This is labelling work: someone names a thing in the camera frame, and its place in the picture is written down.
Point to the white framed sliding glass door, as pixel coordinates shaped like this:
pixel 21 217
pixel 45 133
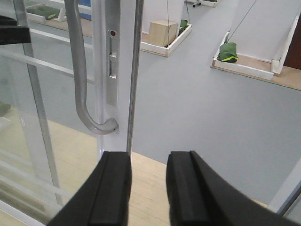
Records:
pixel 37 81

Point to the distant wooden box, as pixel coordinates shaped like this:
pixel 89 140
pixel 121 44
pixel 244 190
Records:
pixel 162 32

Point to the distant green sandbag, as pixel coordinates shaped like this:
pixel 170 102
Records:
pixel 228 52

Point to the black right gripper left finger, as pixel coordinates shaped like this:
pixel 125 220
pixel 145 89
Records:
pixel 103 200

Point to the grey metal door handle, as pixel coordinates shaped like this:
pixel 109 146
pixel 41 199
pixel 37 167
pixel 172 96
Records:
pixel 80 72

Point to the white door frame jamb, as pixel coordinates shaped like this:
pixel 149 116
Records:
pixel 288 192

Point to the grey door lock plate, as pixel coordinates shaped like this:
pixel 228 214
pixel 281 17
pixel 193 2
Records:
pixel 113 69

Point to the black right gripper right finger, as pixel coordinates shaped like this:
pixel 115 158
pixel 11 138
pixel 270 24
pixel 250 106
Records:
pixel 198 196

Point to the distant white edged platform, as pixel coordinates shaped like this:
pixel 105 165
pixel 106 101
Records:
pixel 167 50

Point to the light wooden platform board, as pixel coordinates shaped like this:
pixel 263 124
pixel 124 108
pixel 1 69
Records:
pixel 75 158

